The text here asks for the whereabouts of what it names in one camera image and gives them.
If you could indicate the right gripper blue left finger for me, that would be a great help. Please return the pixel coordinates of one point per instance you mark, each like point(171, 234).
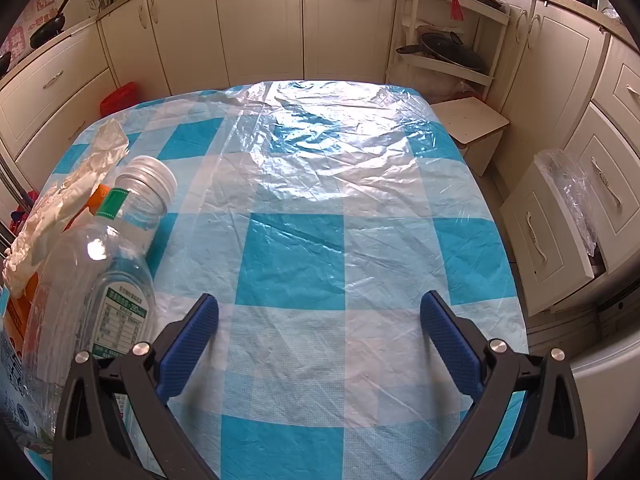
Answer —
point(180, 344)

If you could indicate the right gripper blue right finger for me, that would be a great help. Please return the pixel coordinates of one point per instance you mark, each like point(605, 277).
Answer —
point(458, 342)

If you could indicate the clear plastic water bottle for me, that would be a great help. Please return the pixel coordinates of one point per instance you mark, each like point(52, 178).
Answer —
point(95, 289)

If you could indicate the white tissue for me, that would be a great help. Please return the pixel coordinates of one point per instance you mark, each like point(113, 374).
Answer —
point(57, 207)

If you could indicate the red trash bin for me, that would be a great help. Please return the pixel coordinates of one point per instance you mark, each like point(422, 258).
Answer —
point(124, 97)

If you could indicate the open white bottom drawer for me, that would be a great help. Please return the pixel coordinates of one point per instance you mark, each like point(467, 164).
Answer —
point(552, 261)

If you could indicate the blue checkered tablecloth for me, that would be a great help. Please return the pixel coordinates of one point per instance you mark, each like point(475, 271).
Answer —
point(318, 213)

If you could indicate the clear plastic bag in drawer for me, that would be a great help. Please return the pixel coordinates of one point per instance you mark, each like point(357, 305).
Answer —
point(572, 184)

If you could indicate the small wooden stool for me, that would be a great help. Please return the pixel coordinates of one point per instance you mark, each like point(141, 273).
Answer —
point(475, 127)

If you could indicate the black pan on shelf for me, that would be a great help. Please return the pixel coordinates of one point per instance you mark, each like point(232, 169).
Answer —
point(445, 47)

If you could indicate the white corner shelf rack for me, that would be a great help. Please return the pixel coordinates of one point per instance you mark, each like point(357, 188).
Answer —
point(480, 24)

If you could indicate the black frying pan on counter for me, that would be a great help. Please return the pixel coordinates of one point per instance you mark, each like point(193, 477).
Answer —
point(49, 29)

